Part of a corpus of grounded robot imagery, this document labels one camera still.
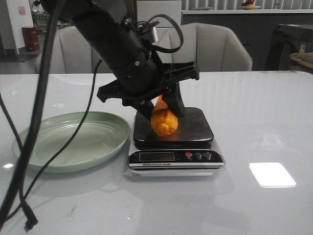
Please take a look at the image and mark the grey chair on left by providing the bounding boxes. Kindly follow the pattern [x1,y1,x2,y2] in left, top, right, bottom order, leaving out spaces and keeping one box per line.
[34,25,115,74]

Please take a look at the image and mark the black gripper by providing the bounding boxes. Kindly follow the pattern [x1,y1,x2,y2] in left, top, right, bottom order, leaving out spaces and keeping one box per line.
[97,52,199,121]

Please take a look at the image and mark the orange corn cob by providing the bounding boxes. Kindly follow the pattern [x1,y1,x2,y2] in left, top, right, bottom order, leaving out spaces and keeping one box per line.
[151,95,179,137]

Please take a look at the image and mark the dark grey counter cabinet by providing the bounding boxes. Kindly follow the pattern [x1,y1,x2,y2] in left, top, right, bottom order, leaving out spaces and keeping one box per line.
[182,9,313,71]

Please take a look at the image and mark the white refrigerator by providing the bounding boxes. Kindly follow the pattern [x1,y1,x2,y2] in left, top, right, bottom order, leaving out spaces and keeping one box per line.
[136,0,183,44]

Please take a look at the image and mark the green oval plate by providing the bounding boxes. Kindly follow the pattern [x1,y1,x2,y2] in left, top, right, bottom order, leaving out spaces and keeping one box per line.
[11,111,132,174]

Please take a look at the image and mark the black appliance at right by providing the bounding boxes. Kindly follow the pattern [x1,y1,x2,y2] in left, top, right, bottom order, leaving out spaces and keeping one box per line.
[265,24,313,71]

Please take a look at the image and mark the black silver kitchen scale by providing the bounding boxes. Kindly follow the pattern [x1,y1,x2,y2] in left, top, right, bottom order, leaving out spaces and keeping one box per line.
[128,107,225,176]

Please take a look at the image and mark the fruit bowl on counter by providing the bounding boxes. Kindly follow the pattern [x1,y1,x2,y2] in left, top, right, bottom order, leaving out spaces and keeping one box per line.
[239,0,261,10]

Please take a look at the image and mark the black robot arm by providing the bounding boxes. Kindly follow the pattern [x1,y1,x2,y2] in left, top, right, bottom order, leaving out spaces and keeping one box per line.
[42,0,199,119]

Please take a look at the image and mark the red waste bin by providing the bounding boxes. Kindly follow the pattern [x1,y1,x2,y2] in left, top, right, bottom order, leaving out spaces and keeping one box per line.
[22,26,40,51]

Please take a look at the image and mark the beige cushion at right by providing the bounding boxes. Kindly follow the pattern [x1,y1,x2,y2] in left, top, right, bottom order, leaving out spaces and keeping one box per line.
[290,52,313,74]

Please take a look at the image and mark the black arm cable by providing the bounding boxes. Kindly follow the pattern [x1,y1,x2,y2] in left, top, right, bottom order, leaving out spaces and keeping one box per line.
[0,0,103,232]

